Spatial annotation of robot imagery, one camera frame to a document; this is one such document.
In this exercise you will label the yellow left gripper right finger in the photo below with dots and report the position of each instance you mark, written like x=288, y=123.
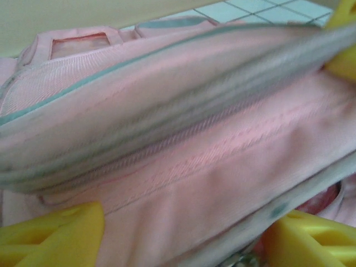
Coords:
x=311, y=242

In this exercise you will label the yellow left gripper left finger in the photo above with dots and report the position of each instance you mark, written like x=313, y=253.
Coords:
x=50, y=239

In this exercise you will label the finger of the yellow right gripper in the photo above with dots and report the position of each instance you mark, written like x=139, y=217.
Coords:
x=343, y=14
x=345, y=66

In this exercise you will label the pink school backpack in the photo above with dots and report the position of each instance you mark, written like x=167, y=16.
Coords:
x=167, y=139

